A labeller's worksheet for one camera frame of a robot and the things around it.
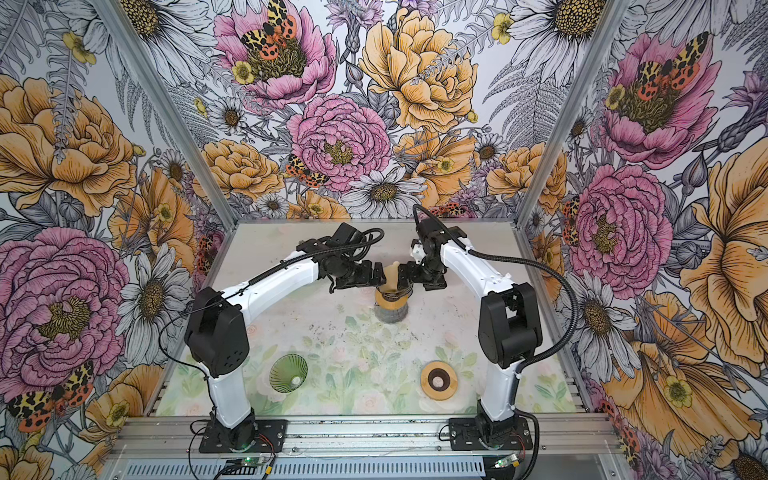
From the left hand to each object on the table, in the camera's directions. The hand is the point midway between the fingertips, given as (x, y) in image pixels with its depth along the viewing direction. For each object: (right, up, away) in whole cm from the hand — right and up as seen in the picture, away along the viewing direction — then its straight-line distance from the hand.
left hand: (369, 288), depth 87 cm
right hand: (+13, -2, 0) cm, 13 cm away
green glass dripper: (-21, -22, -6) cm, 31 cm away
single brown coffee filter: (+6, +5, -1) cm, 8 cm away
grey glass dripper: (+7, -3, +2) cm, 8 cm away
